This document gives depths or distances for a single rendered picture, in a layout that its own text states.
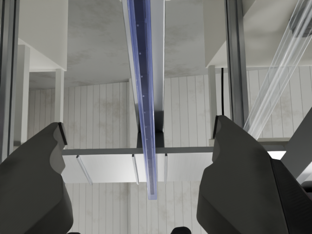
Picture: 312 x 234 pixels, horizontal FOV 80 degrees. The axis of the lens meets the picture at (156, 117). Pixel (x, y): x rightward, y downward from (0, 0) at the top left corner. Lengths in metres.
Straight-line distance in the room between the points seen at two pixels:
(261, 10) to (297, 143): 0.40
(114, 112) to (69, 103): 1.02
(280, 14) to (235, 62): 0.20
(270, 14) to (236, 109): 0.30
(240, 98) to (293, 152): 0.22
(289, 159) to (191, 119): 2.81
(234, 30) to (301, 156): 0.40
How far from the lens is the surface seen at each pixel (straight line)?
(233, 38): 0.65
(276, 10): 0.71
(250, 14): 0.69
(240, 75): 0.63
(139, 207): 3.42
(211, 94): 1.01
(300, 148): 0.45
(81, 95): 4.03
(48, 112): 4.48
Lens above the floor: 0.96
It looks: 5 degrees down
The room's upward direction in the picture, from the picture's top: 179 degrees clockwise
